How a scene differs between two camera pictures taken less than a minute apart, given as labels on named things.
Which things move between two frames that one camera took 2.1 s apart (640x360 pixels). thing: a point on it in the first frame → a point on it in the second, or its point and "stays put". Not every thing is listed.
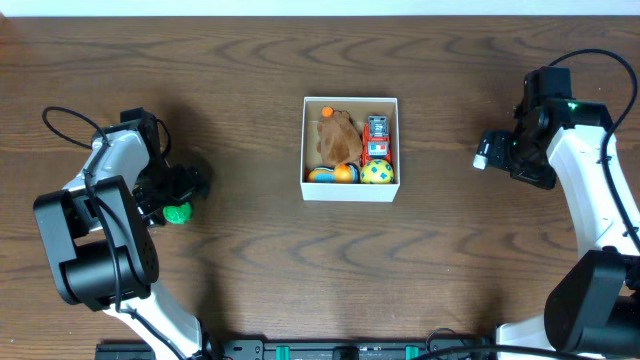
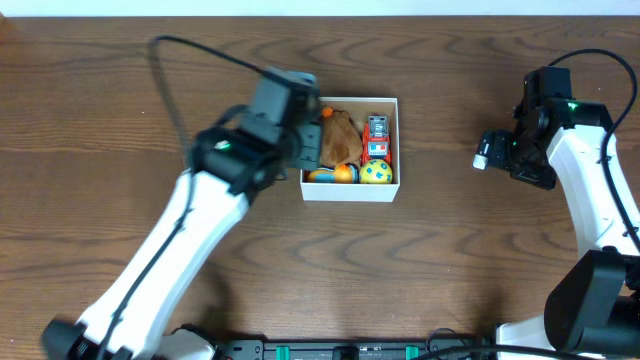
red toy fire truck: [376, 143] stays put
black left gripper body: [179, 188] → [308, 147]
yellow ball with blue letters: [377, 171] stays put
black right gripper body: [524, 161] stays put
